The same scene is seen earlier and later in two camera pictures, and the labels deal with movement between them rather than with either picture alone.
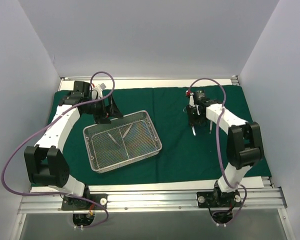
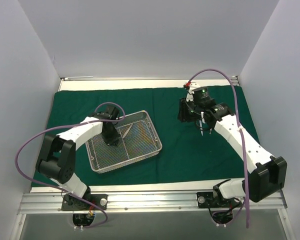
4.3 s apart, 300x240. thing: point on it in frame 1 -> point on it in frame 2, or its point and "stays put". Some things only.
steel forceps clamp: [193, 130] -> [201, 125]
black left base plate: [71, 204] stays put
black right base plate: [219, 199] stays put
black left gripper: [106, 111] -> [111, 137]
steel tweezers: [128, 129] stays put
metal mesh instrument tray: [123, 140] stays put
